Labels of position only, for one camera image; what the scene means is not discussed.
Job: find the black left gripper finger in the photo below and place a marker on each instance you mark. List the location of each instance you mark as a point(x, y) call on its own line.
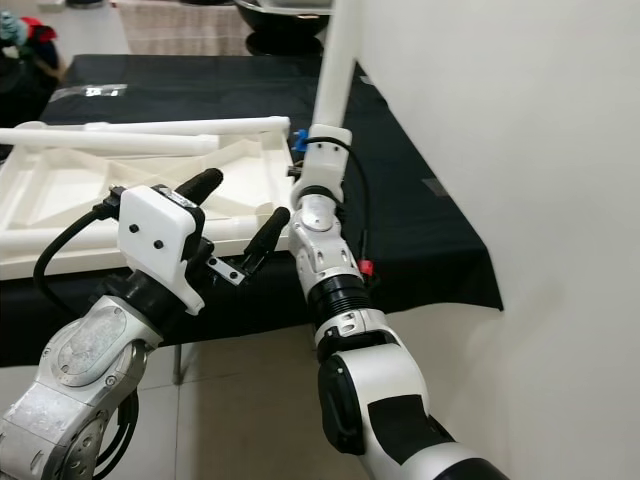
point(265, 240)
point(200, 185)

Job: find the white plastic children table top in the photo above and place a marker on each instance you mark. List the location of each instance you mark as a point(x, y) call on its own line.
point(80, 190)

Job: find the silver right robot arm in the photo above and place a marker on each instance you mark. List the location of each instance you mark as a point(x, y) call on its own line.
point(335, 270)

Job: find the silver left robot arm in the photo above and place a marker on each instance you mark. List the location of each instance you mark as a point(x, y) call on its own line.
point(90, 370)

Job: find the black tablecloth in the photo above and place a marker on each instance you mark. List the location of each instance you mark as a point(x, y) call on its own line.
point(210, 85)

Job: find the clear tape piece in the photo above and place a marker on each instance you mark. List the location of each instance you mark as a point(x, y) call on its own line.
point(95, 92)
point(440, 188)

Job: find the beige cloth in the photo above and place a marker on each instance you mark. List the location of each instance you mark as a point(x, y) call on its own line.
point(180, 30)

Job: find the black round bowl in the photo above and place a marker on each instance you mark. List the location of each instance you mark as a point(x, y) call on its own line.
point(280, 25)

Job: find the black fabric case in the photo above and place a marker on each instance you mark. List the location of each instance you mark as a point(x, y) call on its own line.
point(25, 90)

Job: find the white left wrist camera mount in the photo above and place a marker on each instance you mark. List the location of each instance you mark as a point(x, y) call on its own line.
point(160, 240)

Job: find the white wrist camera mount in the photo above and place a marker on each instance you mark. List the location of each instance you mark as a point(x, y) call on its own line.
point(325, 165)
point(160, 240)

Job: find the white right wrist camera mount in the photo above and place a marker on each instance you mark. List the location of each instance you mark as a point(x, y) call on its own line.
point(325, 165)

